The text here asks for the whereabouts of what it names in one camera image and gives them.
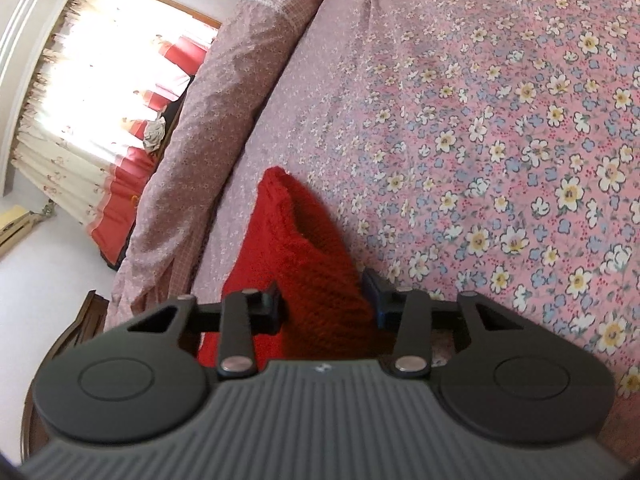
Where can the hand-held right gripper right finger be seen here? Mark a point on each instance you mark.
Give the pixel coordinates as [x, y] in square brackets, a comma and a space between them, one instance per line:
[376, 300]

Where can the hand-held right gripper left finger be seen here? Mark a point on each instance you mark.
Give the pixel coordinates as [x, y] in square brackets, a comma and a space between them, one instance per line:
[272, 310]

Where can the red knitted sweater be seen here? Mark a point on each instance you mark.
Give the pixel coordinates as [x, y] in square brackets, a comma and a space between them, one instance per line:
[300, 260]

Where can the pink floral quilt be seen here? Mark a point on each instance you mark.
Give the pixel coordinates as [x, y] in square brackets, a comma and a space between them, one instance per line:
[200, 160]

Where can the brown wooden cabinet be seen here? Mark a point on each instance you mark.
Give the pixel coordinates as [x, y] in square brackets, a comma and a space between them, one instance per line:
[90, 312]

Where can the crumpled grey cloth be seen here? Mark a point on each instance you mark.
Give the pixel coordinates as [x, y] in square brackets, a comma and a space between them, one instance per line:
[154, 132]

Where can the pink floral bed sheet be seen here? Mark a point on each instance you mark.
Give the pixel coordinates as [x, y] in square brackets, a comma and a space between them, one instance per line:
[500, 110]

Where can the red and cream floral curtain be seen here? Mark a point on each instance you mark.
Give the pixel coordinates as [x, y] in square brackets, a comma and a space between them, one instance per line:
[75, 185]

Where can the beige box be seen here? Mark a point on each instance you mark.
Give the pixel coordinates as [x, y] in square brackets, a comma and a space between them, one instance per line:
[14, 230]

